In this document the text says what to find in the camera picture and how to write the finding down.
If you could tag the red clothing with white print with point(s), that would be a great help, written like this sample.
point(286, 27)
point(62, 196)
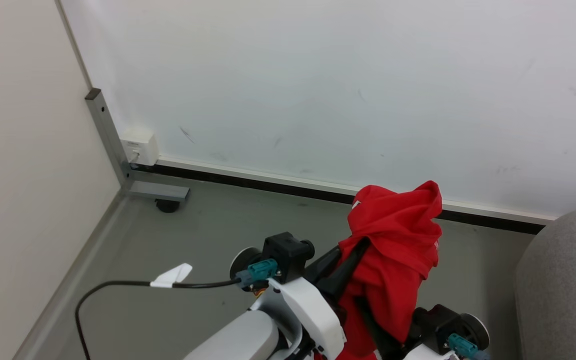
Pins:
point(398, 250)

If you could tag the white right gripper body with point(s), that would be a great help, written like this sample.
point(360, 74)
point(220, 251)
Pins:
point(430, 353)

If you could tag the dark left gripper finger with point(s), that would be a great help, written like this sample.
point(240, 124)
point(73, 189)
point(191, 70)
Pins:
point(345, 272)
point(324, 265)

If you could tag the white and black baseboard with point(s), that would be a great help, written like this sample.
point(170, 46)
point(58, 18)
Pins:
point(293, 181)

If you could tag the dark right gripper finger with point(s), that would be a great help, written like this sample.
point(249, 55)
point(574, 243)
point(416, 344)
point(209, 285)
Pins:
point(380, 332)

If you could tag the white wall socket box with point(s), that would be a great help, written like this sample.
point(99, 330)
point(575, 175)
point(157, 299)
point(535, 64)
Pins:
point(140, 146)

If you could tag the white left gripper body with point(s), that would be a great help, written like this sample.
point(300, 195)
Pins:
point(313, 310)

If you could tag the grey metal frame leg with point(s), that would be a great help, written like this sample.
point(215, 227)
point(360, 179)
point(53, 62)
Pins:
point(113, 145)

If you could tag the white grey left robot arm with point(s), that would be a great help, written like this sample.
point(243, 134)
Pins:
point(240, 337)

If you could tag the grey fabric sofa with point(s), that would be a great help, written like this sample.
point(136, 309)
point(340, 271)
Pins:
point(563, 290)

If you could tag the black caster wheel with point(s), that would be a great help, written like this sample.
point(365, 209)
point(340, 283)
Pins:
point(167, 205)

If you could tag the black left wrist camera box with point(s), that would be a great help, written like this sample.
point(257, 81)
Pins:
point(288, 255)

